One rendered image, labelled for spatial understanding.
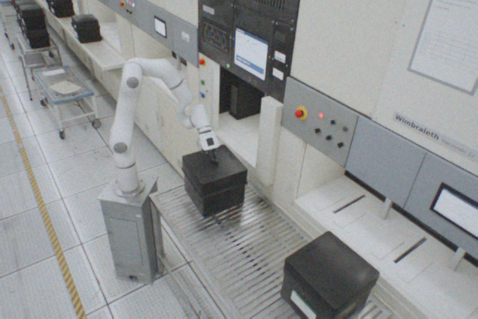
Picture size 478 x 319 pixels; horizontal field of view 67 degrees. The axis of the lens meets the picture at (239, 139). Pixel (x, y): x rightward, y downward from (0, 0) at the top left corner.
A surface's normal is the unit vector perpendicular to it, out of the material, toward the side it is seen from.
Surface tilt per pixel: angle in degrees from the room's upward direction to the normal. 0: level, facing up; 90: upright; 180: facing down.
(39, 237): 0
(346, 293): 0
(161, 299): 0
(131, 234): 90
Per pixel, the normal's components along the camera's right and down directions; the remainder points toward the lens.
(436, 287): 0.05, -0.83
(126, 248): -0.17, 0.54
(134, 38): 0.58, 0.48
